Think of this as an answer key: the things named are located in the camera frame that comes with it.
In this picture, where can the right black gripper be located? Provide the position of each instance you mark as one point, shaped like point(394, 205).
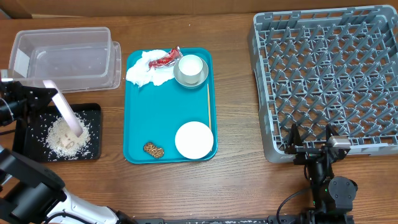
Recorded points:
point(306, 152)

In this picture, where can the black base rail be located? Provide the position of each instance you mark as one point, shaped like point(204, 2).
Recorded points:
point(284, 219)

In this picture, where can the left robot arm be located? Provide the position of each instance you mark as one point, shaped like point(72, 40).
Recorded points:
point(40, 195)

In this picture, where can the small white plate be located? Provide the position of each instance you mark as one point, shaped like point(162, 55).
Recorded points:
point(194, 140)

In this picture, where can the red snack wrapper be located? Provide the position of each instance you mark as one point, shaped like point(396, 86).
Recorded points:
point(167, 60)

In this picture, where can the large white plate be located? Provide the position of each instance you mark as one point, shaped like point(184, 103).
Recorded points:
point(65, 109)

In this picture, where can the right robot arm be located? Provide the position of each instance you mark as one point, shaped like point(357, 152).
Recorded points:
point(332, 196)

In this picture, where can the grey dishwasher rack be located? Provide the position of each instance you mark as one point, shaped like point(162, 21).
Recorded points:
point(322, 67)

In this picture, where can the grey saucer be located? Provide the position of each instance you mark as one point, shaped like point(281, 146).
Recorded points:
point(203, 76)

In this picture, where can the black plastic tray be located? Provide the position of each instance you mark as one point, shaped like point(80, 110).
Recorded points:
point(22, 142)

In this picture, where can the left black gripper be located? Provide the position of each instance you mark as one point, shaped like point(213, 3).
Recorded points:
point(27, 98)

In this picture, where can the white rice pile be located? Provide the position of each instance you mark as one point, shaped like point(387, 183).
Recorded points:
point(52, 139)

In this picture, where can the brown cookie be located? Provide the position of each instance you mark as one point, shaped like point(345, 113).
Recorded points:
point(153, 150)

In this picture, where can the white napkin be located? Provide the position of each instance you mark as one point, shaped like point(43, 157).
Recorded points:
point(140, 74)

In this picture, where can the teal serving tray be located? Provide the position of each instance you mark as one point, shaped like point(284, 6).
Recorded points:
point(155, 113)

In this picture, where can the clear plastic bin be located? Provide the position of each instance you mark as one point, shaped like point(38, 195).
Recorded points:
point(75, 59)

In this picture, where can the wooden chopstick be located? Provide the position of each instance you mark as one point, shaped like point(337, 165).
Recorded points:
point(209, 106)

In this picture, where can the white cup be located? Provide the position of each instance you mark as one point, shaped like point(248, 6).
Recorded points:
point(189, 68)

